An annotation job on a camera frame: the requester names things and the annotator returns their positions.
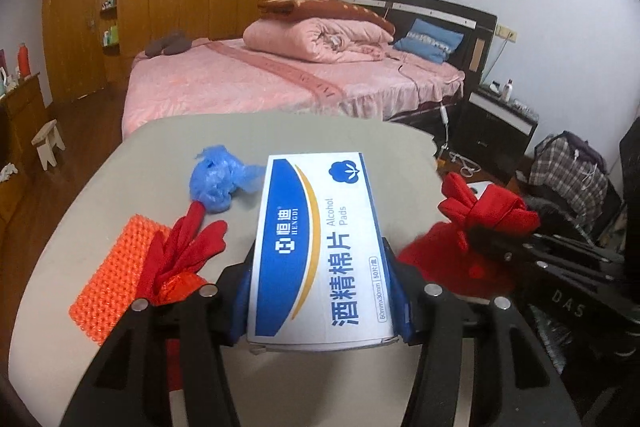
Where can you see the black and white nightstand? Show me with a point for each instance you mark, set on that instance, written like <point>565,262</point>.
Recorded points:
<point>495,127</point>

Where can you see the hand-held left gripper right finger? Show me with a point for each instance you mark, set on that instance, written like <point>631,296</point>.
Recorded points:
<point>402,302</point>

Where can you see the white bottle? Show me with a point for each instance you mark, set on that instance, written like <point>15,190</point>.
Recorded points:
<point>508,91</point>

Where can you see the white crumpled cloth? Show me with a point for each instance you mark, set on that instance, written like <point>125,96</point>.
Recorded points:
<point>7,172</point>

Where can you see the folded brown blanket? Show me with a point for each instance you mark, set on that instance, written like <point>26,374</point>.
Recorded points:
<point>320,7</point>

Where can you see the light blue kettle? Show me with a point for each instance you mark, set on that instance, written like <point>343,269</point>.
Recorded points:
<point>3,82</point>

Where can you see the white bathroom scale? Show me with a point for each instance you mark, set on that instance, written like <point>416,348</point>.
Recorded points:
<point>482,187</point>

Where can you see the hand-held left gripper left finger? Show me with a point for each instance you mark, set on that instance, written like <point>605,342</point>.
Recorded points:
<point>240,307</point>

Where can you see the white blanket controller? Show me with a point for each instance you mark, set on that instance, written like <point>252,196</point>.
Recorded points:
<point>444,114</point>

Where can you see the dark purple cloth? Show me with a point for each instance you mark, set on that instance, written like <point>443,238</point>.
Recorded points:
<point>585,149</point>

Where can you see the red thermos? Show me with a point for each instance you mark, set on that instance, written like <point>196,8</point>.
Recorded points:
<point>23,59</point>

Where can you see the dark grey cushion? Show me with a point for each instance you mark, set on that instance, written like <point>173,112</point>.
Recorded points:
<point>167,44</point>

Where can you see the wooden dresser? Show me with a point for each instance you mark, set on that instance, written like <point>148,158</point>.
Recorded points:
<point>22,122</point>

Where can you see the folded pink quilt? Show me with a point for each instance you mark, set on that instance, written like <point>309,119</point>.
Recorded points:
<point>300,39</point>

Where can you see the wall socket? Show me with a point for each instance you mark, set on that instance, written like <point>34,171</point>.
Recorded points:
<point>506,33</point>

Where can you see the small white stool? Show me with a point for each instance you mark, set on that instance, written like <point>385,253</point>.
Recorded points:
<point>47,144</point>

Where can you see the large blue pillow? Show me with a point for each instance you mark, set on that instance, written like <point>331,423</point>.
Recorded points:
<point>427,41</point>

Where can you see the red cloth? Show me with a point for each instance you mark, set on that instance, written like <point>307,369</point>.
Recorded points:
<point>450,257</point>
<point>185,237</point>

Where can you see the orange foam net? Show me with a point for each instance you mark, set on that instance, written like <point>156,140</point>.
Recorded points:
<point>110,277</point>

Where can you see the bed with pink sheet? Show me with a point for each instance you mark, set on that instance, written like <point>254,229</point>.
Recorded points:
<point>210,82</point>

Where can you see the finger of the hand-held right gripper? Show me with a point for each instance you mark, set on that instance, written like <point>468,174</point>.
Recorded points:
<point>560,271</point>
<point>550,244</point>

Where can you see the blue plastic bag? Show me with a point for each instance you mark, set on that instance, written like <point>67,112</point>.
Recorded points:
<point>220,179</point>

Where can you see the white and blue cardboard box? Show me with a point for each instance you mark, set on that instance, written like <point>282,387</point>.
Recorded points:
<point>320,247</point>

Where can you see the plaid bag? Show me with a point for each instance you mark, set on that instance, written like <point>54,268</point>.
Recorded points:
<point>565,192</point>

